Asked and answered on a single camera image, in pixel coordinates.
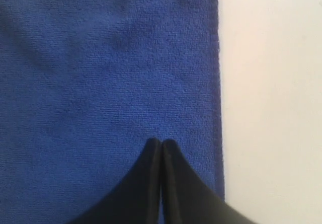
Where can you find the blue microfibre towel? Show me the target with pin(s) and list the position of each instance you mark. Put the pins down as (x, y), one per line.
(84, 83)

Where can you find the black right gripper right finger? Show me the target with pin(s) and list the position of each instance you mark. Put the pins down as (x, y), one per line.
(186, 198)

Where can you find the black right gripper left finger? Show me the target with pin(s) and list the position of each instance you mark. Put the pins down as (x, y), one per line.
(135, 199)

